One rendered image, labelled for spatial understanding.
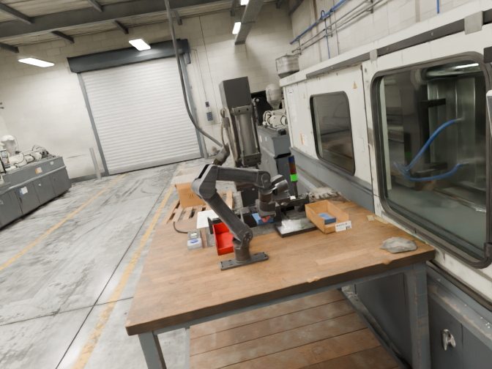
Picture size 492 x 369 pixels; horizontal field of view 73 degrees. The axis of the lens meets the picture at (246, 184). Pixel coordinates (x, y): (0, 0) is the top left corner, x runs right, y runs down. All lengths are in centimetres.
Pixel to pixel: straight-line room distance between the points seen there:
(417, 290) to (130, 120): 1029
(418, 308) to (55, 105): 1128
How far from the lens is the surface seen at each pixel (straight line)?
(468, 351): 156
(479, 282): 130
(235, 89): 171
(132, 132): 1113
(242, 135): 164
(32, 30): 972
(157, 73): 1097
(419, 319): 155
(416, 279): 145
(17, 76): 1231
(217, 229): 172
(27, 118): 1223
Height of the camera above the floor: 153
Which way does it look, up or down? 14 degrees down
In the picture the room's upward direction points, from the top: 10 degrees counter-clockwise
